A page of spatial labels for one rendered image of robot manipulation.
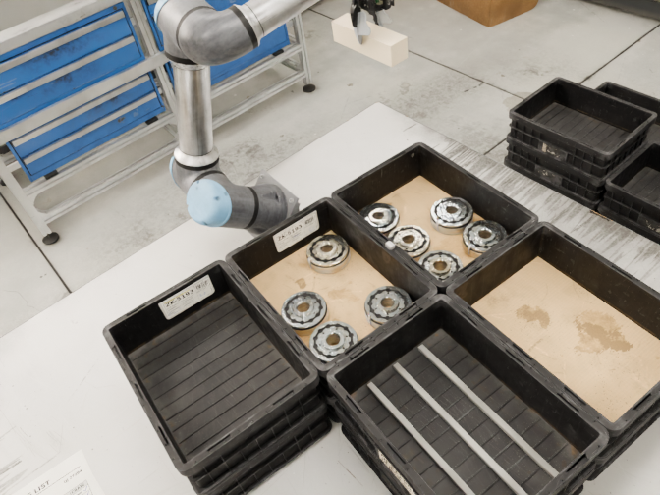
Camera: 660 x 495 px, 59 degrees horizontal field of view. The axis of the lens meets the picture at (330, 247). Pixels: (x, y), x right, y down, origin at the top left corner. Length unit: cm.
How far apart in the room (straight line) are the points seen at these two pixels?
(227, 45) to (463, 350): 79
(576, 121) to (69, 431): 195
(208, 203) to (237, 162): 170
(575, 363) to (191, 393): 78
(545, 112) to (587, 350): 134
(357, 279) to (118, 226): 188
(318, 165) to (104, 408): 95
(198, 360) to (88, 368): 37
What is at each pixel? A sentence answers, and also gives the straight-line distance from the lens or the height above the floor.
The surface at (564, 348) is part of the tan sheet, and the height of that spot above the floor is 83.
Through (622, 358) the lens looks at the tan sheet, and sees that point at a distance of 129.
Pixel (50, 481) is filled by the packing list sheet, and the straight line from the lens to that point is 148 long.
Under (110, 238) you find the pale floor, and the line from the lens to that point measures 301.
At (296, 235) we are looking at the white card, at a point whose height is 88.
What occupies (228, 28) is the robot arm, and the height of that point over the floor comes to 135.
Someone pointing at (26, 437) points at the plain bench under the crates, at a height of 70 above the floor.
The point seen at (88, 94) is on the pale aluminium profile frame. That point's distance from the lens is 289.
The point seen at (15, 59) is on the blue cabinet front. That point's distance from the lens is 278.
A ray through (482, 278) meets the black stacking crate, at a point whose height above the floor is 90.
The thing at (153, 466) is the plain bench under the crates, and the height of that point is 70.
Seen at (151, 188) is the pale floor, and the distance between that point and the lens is 319.
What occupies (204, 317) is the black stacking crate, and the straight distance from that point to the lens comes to 138.
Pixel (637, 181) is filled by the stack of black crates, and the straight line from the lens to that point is 236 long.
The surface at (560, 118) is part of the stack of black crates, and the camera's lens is 242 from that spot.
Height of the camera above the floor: 188
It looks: 47 degrees down
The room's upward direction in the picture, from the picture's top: 11 degrees counter-clockwise
